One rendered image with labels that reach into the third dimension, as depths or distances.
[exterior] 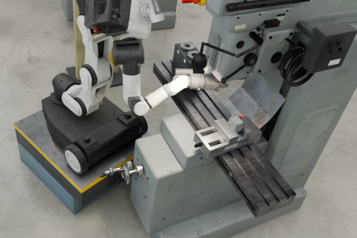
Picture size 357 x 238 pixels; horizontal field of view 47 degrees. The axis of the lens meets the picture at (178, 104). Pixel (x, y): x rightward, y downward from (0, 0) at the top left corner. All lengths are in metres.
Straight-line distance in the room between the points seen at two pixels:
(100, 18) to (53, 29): 2.96
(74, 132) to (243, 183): 1.24
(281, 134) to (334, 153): 1.51
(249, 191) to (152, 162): 0.60
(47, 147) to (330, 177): 2.33
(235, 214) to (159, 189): 0.75
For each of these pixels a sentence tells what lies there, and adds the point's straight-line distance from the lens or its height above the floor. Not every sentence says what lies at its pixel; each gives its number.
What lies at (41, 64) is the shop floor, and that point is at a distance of 4.39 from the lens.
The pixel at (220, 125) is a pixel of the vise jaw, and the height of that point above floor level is 1.09.
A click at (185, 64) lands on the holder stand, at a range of 2.52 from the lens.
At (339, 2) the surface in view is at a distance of 2.31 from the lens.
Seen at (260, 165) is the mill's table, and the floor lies 0.98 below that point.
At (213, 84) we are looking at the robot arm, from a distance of 2.20.
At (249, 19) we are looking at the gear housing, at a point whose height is 1.69.
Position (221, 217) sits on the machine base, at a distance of 2.94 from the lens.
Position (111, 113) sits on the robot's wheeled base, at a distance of 2.95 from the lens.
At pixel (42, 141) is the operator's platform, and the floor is 0.40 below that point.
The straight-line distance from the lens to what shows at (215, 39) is 2.02.
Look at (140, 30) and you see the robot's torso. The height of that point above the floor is 1.51.
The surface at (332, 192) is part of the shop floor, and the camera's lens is 3.69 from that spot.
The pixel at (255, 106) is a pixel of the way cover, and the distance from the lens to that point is 2.55.
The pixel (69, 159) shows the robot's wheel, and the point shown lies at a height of 0.46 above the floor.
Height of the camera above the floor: 2.58
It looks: 41 degrees down
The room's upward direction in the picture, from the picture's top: 10 degrees clockwise
